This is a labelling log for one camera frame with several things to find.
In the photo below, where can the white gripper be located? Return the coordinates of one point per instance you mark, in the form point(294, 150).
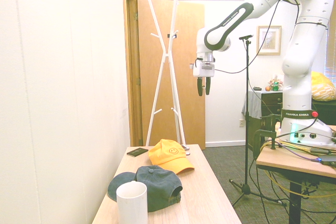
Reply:
point(204, 69)

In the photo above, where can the yellow smiley baseball cap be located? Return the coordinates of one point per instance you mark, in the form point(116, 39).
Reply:
point(168, 155)

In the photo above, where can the dark blue denim cap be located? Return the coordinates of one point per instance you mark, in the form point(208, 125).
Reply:
point(157, 182)

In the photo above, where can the black tripod stand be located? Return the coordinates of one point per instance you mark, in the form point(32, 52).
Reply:
point(246, 103)

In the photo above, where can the white wooden coat rack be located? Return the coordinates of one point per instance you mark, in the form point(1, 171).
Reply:
point(157, 95)

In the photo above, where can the grey cloth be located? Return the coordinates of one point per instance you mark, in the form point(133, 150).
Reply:
point(253, 103)

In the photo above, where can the small black dish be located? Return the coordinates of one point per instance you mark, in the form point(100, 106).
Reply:
point(256, 87)

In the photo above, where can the wooden door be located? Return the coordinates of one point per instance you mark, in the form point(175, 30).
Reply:
point(147, 77)

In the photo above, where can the black door hook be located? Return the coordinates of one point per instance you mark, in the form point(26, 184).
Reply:
point(172, 35)

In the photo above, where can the white smartphone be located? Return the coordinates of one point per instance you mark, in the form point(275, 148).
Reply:
point(185, 147)

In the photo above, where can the orange fruit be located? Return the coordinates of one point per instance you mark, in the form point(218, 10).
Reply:
point(267, 89)

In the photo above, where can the dark wooden dresser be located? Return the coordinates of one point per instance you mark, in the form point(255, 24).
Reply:
point(271, 100)

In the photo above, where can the green decoration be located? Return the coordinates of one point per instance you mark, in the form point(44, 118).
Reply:
point(275, 87)

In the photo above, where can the dried flower decoration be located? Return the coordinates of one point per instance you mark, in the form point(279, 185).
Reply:
point(275, 79)

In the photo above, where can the black metal clamp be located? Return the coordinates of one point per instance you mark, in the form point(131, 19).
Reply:
point(267, 123)

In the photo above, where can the black wallet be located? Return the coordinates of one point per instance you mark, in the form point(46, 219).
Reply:
point(137, 152)

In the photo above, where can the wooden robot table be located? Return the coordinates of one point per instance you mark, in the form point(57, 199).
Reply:
point(283, 161)

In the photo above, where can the red stop button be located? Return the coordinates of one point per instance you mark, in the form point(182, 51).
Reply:
point(314, 114)

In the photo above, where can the yellow bag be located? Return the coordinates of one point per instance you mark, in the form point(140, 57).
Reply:
point(323, 87)

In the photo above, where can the window blinds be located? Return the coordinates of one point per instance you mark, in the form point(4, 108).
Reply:
point(330, 51)

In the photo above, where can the white ceramic mug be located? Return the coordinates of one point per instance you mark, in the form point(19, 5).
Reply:
point(132, 205)

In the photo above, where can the black electronics box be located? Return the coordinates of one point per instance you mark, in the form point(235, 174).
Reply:
point(328, 159)

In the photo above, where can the white wall outlet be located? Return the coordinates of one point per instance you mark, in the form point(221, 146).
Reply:
point(240, 123)

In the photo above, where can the black stereo camera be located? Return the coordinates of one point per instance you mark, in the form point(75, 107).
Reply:
point(246, 37)

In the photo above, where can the wooden door frame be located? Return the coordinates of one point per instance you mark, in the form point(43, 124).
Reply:
point(131, 77)

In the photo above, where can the framed wall picture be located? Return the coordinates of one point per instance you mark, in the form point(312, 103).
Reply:
point(268, 40)

